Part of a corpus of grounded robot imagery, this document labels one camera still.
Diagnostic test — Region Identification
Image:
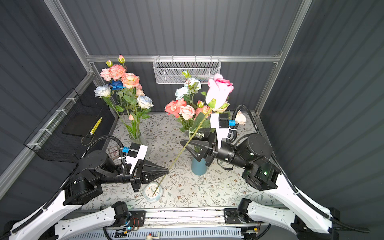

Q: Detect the pink carnation spray stem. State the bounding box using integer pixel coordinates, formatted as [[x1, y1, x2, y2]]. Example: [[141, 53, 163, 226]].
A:
[[195, 100, 211, 119]]

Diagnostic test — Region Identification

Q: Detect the cream rose stem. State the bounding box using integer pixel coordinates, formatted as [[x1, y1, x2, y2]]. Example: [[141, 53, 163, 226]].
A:
[[235, 111, 247, 125]]

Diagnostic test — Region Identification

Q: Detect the small round alarm clock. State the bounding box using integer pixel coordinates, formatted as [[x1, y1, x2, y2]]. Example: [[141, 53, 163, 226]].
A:
[[142, 182, 164, 203]]

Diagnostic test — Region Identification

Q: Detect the left black cable conduit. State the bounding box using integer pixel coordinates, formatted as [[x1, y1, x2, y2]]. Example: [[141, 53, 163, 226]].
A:
[[0, 135, 128, 240]]

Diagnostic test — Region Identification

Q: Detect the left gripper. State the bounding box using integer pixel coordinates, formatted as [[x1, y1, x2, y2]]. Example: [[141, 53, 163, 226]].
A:
[[98, 153, 168, 192]]

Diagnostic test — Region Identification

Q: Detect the white wire mesh basket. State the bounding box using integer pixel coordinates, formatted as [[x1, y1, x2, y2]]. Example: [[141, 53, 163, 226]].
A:
[[153, 60, 222, 85]]

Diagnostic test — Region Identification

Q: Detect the white rose spray stem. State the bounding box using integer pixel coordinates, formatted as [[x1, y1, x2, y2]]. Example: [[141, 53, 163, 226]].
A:
[[175, 71, 202, 103]]

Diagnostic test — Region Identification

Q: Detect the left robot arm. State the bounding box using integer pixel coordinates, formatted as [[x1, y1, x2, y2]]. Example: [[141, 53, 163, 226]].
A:
[[1, 150, 169, 240]]

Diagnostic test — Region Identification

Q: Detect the clear ribbed glass vase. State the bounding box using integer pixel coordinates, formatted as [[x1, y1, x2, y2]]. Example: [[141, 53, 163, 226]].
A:
[[129, 132, 145, 145]]

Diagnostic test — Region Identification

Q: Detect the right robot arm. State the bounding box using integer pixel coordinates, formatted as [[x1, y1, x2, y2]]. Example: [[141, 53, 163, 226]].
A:
[[181, 133, 340, 240]]

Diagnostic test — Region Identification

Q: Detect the teal ceramic vase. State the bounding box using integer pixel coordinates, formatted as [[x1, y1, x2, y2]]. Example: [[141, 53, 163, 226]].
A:
[[191, 158, 208, 176]]

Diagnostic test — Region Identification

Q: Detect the pink peony spray stem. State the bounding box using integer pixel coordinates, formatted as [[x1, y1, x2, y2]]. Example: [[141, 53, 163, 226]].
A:
[[100, 60, 114, 82]]

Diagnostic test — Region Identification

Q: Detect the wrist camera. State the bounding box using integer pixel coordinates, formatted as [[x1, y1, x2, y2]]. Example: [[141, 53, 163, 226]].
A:
[[210, 113, 237, 149], [121, 143, 148, 175]]

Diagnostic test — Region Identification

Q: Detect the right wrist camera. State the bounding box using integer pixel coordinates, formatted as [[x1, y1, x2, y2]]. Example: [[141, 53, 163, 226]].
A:
[[210, 113, 237, 149]]

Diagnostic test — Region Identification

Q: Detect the yellow marker in basket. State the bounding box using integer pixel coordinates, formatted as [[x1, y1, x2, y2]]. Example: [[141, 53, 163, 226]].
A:
[[89, 117, 103, 135]]

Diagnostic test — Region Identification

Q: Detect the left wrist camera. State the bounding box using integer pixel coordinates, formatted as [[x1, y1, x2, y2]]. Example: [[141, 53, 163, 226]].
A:
[[121, 143, 148, 175]]

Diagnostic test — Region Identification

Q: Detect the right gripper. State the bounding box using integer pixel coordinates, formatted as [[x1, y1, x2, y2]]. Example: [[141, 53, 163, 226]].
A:
[[181, 127, 249, 170]]

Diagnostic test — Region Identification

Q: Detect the coral pink rose stem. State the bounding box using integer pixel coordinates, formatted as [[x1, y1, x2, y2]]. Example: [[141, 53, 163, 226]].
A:
[[165, 101, 180, 118]]

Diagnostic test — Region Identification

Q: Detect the black wire basket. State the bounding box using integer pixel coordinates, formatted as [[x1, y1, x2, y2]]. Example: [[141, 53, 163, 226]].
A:
[[24, 90, 115, 163]]

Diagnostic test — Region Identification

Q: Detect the pink tulip stem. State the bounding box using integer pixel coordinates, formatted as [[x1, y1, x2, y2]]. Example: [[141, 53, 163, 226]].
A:
[[129, 114, 136, 134]]

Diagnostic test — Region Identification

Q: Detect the white blue rose stem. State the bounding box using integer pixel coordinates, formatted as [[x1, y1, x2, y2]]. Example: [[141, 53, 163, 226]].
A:
[[131, 96, 154, 132]]

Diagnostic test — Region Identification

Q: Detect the aluminium mounting rail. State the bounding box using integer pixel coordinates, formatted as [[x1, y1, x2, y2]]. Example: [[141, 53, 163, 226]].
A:
[[89, 206, 301, 229]]

